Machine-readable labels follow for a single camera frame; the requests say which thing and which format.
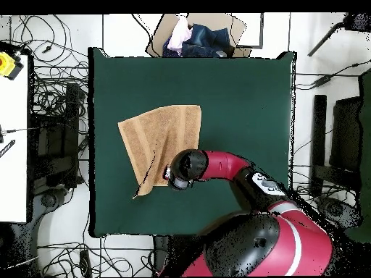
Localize orange terry towel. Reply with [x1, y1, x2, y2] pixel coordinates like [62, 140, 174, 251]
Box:
[117, 104, 202, 200]

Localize black flat tool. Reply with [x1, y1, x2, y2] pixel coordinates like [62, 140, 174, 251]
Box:
[0, 139, 16, 159]

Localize dark green table cloth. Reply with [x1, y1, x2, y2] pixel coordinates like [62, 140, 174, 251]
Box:
[88, 47, 296, 238]

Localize black stand base with caster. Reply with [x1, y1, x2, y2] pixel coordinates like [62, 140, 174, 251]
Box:
[315, 195, 363, 232]
[30, 187, 75, 227]

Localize pink garment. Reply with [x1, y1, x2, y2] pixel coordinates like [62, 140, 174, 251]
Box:
[167, 14, 193, 54]

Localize blue denim jeans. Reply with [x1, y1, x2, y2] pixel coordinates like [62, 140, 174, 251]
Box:
[162, 23, 235, 58]

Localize white desk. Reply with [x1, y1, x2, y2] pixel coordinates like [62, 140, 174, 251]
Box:
[0, 54, 30, 224]

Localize brown cardboard box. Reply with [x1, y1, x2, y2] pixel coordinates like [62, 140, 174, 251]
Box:
[145, 12, 253, 58]

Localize yellow emergency stop button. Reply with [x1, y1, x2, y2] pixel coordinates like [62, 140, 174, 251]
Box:
[0, 51, 25, 81]

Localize green cloth covered table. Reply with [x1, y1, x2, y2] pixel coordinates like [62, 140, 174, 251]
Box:
[343, 69, 371, 244]

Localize black tripod leg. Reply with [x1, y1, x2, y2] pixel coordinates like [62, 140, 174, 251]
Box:
[307, 12, 371, 57]

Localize black frame stand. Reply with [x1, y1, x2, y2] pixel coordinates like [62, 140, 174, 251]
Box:
[28, 82, 89, 190]

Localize black floor cable tangle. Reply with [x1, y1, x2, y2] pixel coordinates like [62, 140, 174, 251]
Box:
[289, 173, 349, 209]
[9, 14, 89, 117]
[37, 243, 154, 278]

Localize black cable with adapter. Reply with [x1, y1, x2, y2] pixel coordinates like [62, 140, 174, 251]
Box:
[295, 59, 371, 90]

